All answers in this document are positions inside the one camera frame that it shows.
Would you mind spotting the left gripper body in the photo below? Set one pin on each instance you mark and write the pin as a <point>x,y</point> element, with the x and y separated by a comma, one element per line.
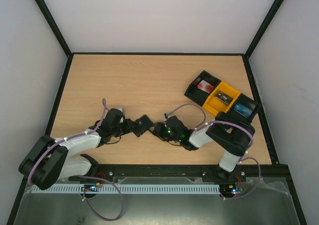
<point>118,131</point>

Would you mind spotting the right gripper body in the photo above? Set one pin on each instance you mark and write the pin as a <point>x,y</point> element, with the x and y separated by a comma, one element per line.
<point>160,130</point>

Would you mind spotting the black leather card holder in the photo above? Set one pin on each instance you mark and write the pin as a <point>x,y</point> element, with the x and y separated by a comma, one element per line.
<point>141,125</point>

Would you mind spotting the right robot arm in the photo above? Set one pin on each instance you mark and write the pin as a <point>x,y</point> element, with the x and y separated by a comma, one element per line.
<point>234,135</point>

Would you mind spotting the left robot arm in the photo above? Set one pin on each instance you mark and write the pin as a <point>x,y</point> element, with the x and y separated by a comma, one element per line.
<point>52,159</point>

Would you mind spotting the black bin with red card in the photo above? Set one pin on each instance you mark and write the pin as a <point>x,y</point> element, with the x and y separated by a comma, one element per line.
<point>196,95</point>

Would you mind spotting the red white card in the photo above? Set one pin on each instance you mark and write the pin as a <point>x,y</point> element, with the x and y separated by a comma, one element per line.
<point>205,86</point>

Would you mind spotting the black card in yellow bin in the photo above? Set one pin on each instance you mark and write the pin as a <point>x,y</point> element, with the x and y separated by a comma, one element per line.
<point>223,97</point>

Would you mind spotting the black bin with blue card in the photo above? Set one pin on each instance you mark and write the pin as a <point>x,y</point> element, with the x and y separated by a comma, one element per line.
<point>232,116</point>

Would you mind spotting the blue card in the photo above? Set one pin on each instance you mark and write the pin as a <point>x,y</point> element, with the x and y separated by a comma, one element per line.
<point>243,110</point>

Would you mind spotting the yellow bin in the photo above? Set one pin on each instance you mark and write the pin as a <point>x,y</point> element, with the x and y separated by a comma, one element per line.
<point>213,105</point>

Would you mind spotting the metal tray sheet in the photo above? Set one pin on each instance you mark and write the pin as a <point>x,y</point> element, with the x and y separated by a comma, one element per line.
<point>266,203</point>

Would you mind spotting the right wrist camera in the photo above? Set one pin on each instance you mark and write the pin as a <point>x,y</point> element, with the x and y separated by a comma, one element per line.
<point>168,115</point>

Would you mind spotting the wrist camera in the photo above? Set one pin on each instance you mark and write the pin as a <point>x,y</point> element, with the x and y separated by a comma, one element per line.
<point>121,114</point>
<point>168,115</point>

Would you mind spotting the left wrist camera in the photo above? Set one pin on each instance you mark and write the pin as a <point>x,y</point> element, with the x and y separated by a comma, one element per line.
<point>121,114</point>

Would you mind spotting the grey slotted cable duct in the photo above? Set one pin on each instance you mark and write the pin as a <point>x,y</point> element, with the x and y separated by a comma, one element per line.
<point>130,189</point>

